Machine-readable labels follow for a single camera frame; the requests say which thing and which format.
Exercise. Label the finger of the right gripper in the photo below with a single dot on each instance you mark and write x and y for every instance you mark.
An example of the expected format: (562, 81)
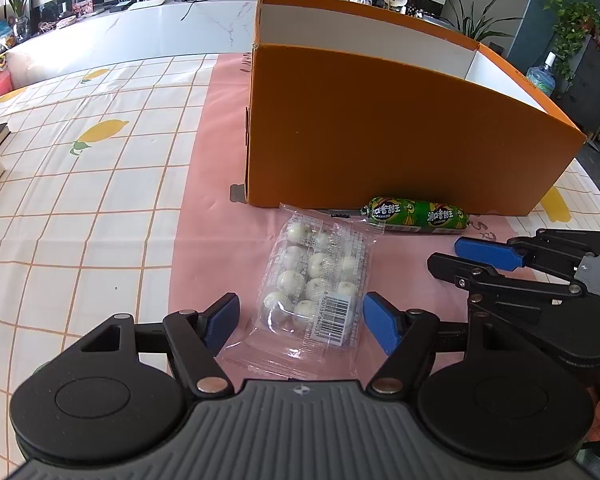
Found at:
(504, 256)
(480, 278)

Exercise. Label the clear pack white candies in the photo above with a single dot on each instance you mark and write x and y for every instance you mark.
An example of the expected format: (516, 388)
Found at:
(307, 318)

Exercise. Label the hanging vine plant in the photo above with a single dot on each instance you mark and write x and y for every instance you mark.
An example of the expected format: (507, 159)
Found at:
(576, 20)

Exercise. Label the potted long-leaf plant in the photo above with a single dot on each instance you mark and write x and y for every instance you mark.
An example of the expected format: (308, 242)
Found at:
(477, 26)

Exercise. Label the lemon checked tablecloth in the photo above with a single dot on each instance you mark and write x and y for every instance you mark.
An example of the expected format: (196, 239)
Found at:
(95, 171)

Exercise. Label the blue water bottle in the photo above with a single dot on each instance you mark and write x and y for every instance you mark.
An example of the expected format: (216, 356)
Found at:
(542, 77)

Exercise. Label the green sausage stick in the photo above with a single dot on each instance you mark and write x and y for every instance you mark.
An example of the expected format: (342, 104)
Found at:
(403, 215)

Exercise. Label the white tv cabinet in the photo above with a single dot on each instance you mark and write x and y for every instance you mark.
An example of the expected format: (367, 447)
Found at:
(175, 28)

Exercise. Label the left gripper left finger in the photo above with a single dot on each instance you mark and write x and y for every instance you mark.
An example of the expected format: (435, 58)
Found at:
(195, 339)

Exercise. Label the pink placemat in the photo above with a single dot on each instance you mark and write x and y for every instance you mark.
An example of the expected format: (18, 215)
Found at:
(223, 246)

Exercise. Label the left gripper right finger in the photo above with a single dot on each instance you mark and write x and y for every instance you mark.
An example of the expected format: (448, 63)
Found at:
(407, 338)

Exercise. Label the dark shelf cabinet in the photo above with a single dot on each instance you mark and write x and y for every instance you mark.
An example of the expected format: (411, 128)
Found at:
(579, 98)

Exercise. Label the orange cardboard box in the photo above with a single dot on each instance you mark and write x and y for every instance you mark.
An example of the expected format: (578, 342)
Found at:
(349, 102)

